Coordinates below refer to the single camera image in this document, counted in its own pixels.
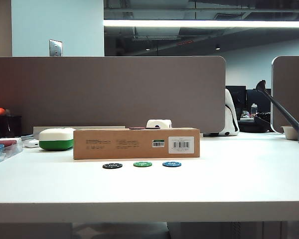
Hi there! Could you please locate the brown cardboard box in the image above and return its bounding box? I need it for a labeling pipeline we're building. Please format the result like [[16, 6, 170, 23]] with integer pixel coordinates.
[[73, 127, 200, 160]]

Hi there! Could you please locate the black poker chip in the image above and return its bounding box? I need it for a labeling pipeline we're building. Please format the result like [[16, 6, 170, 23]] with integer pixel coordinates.
[[102, 162, 123, 169]]

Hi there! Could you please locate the black bag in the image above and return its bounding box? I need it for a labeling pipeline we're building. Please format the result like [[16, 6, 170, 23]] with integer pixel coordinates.
[[239, 112, 272, 133]]

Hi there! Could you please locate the wide grey desk partition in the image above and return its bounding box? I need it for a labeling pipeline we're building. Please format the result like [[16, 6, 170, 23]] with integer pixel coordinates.
[[0, 56, 227, 136]]

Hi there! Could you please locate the white and green case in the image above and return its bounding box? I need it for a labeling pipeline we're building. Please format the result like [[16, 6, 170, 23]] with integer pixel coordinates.
[[38, 127, 77, 151]]

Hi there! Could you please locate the narrow grey desk partition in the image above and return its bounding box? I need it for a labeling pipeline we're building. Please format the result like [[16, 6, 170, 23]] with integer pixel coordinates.
[[271, 55, 299, 133]]

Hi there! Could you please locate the white paper bowl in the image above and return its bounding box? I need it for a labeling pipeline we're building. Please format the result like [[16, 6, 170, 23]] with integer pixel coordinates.
[[280, 125, 299, 140]]

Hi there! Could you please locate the metal wall switch plate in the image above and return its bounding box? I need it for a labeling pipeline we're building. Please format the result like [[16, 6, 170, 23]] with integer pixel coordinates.
[[49, 39, 63, 57]]

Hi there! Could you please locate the white and black figure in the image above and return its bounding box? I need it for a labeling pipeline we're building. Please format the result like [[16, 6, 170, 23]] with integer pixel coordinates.
[[218, 89, 240, 136]]

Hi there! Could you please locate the small white case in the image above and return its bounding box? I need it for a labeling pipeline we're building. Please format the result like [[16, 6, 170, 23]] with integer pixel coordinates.
[[23, 138, 40, 148]]

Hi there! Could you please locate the clear plastic chip tray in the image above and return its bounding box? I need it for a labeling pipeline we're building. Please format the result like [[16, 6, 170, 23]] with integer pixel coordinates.
[[0, 137, 23, 166]]

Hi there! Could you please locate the black computer monitor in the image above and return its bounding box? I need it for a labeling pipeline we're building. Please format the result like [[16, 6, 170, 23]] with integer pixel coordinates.
[[246, 89, 272, 118], [225, 85, 247, 118]]

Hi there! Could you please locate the black cup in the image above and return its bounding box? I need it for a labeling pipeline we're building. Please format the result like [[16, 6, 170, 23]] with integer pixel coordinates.
[[0, 115, 22, 139]]

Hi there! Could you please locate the long ceiling light strip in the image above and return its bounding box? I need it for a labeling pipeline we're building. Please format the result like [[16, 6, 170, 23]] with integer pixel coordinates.
[[103, 19, 299, 28]]

